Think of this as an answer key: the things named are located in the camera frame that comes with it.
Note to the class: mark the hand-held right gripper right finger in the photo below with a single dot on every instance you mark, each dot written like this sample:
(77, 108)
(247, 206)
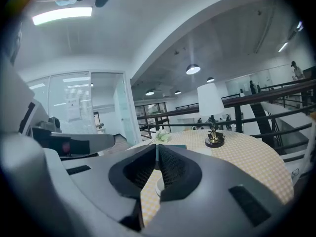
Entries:
(217, 181)

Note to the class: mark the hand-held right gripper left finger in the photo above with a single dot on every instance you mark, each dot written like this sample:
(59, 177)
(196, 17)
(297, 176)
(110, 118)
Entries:
(98, 181)

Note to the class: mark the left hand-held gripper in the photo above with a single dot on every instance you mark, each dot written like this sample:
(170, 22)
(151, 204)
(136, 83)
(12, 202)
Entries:
(29, 112)

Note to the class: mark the white cup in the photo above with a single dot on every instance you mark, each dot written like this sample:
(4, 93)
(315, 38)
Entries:
(160, 186)

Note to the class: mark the yellow checked tablecloth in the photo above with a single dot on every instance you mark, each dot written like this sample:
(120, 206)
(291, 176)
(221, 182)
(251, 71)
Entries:
(249, 157)

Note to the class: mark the paper notice on glass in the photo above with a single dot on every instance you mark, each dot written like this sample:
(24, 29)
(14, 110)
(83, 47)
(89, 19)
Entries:
(73, 109)

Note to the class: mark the teal book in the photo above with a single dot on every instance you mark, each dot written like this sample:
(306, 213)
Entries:
(179, 146)

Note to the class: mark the glass office partition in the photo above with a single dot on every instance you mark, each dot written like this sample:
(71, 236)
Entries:
(74, 90)

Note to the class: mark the white flowers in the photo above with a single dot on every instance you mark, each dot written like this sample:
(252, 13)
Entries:
(163, 135)

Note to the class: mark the small black pendant lamp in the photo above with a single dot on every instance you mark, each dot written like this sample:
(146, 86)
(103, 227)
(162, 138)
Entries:
(177, 92)
(210, 79)
(149, 92)

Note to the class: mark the dark staircase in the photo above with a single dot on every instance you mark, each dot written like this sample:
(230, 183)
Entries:
(263, 122)

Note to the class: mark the white shade table lamp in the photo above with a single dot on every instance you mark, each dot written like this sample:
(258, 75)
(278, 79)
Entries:
(210, 100)

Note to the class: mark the dark metal railing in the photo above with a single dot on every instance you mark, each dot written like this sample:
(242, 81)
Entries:
(266, 95)

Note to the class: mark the large black pendant lamp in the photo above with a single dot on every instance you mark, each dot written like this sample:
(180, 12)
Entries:
(193, 69)

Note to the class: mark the rectangular ceiling light panel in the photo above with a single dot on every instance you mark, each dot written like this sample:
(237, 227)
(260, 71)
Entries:
(61, 15)

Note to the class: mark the linear ceiling light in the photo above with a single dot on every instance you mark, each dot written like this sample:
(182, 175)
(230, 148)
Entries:
(283, 47)

